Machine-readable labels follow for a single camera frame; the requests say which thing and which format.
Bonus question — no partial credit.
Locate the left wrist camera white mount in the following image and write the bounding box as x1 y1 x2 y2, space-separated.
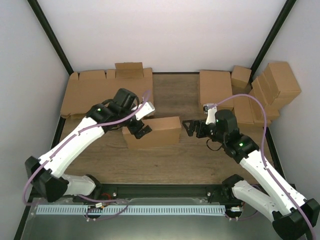
132 101 156 121

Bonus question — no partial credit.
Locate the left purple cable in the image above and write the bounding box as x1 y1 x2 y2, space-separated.
22 89 152 206

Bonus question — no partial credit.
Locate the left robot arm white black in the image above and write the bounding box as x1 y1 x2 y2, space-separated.
23 88 155 203

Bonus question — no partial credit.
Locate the light blue slotted cable duct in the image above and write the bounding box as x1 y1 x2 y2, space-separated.
35 204 226 217

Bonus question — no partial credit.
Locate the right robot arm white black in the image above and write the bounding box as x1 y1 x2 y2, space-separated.
182 108 320 240

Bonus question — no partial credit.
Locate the stack of flat cardboard blanks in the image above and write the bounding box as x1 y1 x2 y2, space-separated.
60 62 154 119

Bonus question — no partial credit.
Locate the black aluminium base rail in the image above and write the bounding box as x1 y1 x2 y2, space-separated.
72 183 296 201

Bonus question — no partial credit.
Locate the folded box stack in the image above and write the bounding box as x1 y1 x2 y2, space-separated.
263 61 301 110
252 73 282 110
249 89 280 126

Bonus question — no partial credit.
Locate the middle folded box right stack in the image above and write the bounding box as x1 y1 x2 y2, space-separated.
252 73 282 110

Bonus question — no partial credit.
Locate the top folded box right stack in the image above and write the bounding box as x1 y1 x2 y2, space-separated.
263 61 301 110

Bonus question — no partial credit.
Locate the purple cable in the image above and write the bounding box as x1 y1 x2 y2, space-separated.
211 93 316 240
22 89 152 206

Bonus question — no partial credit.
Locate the large folded cardboard box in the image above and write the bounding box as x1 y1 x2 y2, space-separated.
197 70 233 111

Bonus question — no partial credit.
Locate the lower folded box right stack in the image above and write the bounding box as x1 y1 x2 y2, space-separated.
249 89 280 126

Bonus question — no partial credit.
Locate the small folded box at back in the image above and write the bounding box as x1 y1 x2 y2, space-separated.
231 65 252 89

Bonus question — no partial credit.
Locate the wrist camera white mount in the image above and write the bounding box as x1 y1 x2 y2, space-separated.
132 101 156 121
203 103 218 125

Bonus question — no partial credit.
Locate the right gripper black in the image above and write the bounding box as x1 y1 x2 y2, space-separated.
182 119 227 144

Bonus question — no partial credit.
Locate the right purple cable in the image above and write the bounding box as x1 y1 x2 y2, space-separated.
211 93 316 240

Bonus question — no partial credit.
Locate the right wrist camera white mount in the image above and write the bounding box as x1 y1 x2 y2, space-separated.
203 103 218 125

